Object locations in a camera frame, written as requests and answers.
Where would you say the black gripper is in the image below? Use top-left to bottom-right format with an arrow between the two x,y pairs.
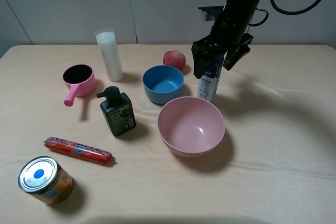
191,11 -> 253,79

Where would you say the navy and white spray bottle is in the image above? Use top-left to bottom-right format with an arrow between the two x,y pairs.
197,54 -> 224,103

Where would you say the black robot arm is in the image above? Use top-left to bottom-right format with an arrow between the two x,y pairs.
192,0 -> 260,79

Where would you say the red apple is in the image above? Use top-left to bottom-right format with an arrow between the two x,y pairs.
163,50 -> 186,70

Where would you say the blue plastic bowl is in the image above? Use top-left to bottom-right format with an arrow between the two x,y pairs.
142,65 -> 184,104

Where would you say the large pink bowl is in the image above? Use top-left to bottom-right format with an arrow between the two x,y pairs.
157,96 -> 226,157

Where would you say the tall white candle jar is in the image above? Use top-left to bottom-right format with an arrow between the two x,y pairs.
95,28 -> 123,82

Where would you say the black pump soap bottle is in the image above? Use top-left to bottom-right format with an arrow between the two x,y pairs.
96,86 -> 136,137

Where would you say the beige tablecloth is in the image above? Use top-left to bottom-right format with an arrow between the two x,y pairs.
1,44 -> 335,223

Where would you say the red packaged sausage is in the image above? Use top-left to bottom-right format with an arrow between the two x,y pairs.
44,137 -> 116,166

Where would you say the tin can with orange label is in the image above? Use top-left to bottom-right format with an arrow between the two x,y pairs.
18,156 -> 72,205

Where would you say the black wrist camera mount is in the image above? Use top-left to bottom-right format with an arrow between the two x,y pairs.
198,6 -> 224,21

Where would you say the pink pot with handle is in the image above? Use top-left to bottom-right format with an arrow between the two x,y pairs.
62,64 -> 97,106

